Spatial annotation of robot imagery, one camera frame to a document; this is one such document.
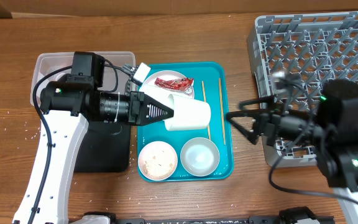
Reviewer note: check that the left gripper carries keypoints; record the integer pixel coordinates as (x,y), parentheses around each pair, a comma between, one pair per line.
(138,114)

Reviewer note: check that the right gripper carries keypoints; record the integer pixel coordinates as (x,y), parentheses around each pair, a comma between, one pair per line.
(269,125)

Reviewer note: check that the white paper cup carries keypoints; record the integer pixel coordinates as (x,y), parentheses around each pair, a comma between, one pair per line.
(188,114)

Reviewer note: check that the red snack wrapper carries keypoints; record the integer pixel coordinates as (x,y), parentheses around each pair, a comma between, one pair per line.
(182,85)

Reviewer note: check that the small white plate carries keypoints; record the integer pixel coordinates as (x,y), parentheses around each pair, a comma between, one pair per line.
(157,161)

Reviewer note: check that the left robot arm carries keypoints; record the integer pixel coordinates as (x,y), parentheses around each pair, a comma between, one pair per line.
(66,101)

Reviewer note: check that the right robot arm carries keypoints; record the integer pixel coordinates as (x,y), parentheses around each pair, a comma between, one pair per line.
(333,130)

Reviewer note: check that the grey dishwasher rack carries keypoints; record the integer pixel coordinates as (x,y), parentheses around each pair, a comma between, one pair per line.
(316,47)

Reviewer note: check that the large white plate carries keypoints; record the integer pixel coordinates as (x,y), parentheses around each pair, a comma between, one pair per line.
(150,88)

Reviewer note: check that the right wooden chopstick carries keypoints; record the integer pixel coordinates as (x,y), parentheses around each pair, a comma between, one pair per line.
(222,110)

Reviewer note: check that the wooden chopstick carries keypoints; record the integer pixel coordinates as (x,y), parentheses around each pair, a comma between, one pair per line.
(204,97)
(222,110)

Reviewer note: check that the teal plastic tray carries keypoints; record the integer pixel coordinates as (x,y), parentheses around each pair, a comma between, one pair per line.
(209,72)

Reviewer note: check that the clear plastic bin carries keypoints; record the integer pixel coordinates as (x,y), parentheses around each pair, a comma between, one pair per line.
(49,62)

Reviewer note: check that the left wooden chopstick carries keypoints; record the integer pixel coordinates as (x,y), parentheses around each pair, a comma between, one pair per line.
(204,97)

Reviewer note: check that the black rectangular tray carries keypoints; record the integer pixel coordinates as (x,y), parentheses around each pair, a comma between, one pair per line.
(105,148)

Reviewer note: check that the grey bowl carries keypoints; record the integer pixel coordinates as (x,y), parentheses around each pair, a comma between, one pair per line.
(200,157)

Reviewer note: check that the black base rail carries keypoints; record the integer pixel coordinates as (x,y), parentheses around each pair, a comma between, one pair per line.
(295,215)

